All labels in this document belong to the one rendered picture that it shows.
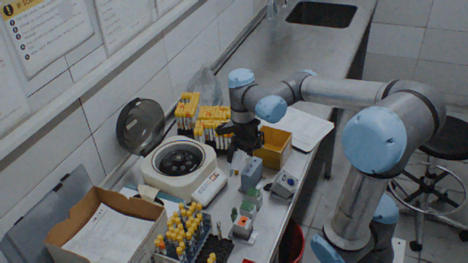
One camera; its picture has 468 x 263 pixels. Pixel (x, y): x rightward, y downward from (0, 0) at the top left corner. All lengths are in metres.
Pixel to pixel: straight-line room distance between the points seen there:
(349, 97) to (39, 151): 0.89
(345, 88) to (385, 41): 2.52
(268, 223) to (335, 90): 0.58
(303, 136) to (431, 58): 1.99
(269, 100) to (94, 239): 0.72
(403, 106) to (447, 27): 2.66
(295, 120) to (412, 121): 1.07
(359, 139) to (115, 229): 0.89
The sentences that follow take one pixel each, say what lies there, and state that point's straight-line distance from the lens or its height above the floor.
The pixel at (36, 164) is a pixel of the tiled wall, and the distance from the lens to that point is 1.35.
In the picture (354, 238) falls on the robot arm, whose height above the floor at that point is 1.16.
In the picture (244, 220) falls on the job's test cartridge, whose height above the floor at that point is 0.95.
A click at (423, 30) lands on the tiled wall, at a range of 3.49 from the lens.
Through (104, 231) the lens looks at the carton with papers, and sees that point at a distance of 1.43.
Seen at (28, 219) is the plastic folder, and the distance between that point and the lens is 1.39.
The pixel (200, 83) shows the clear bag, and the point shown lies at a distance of 1.89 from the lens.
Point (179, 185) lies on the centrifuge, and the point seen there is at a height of 0.99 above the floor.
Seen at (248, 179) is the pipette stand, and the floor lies 0.96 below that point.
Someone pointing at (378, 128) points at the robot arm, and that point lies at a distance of 0.78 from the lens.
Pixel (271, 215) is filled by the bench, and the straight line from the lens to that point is 1.47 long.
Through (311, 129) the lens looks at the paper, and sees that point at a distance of 1.80.
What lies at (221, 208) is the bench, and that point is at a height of 0.87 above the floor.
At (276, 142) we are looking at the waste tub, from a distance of 1.70.
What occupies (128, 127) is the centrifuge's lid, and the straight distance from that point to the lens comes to 1.59.
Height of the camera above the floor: 2.00
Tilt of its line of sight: 39 degrees down
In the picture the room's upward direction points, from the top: 4 degrees counter-clockwise
